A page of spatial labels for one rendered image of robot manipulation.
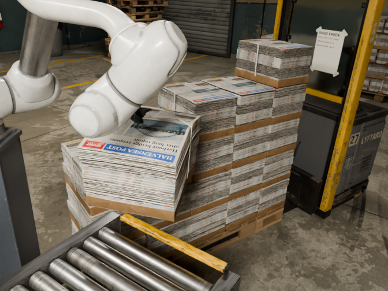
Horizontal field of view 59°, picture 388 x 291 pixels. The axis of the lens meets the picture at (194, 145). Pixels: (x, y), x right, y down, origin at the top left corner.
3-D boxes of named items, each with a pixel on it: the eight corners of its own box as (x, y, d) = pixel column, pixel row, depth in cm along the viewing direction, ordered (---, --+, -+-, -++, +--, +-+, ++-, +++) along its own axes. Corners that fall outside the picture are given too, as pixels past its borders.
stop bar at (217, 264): (126, 215, 127) (126, 211, 126) (229, 267, 106) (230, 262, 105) (119, 220, 124) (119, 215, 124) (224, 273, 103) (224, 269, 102)
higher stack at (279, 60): (220, 207, 273) (236, 39, 219) (247, 196, 290) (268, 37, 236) (254, 234, 245) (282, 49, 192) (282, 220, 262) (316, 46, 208)
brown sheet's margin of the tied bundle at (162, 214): (106, 174, 121) (105, 164, 118) (186, 187, 117) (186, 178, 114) (85, 205, 108) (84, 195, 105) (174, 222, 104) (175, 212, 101)
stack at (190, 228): (74, 265, 210) (58, 141, 175) (220, 206, 274) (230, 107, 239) (99, 310, 182) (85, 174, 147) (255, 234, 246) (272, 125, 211)
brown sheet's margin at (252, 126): (196, 114, 222) (196, 107, 220) (229, 107, 238) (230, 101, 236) (236, 133, 195) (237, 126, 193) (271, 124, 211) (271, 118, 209)
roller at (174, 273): (99, 241, 123) (107, 229, 125) (211, 306, 100) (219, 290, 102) (93, 234, 119) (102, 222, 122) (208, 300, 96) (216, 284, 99)
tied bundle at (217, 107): (156, 122, 207) (156, 85, 197) (196, 115, 223) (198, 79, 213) (192, 145, 179) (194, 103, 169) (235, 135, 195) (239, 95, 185)
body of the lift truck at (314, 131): (265, 176, 322) (278, 94, 289) (302, 163, 352) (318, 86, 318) (329, 214, 271) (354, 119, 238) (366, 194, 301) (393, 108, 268)
